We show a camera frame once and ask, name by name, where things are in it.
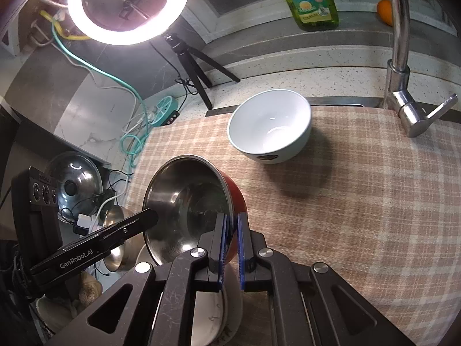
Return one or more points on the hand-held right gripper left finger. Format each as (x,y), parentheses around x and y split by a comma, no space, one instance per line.
(225,245)

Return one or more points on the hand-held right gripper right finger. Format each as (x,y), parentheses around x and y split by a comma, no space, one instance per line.
(242,252)

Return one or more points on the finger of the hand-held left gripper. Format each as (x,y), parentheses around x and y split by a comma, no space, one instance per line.
(140,221)

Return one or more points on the large stainless steel bowl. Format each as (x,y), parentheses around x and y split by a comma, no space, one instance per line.
(180,202)

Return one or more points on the white ceramic bowl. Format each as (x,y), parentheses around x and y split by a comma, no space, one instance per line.
(266,126)

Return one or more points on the person's left hand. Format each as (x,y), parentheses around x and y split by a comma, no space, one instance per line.
(90,290)

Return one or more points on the metal ladle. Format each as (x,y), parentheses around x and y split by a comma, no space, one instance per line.
(116,256)

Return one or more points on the black adapter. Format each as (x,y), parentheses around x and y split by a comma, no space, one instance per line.
(80,230)

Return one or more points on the white charger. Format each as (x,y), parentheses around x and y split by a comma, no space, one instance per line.
(84,220)

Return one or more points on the glass pot lid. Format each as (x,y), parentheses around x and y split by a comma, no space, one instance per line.
(83,176)

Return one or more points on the plaid tablecloth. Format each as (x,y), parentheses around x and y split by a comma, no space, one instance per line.
(342,205)

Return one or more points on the teal round power hub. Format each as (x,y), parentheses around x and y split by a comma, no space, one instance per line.
(167,110)

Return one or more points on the black tripod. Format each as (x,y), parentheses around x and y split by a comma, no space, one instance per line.
(191,68)

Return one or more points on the yellow pipe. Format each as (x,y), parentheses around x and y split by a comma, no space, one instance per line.
(77,37)

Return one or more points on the green dish soap bottle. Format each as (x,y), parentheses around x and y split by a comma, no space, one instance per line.
(309,3)

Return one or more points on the chrome faucet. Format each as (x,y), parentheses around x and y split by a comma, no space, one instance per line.
(398,43)

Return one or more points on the orange fruit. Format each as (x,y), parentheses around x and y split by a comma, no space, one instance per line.
(385,12)

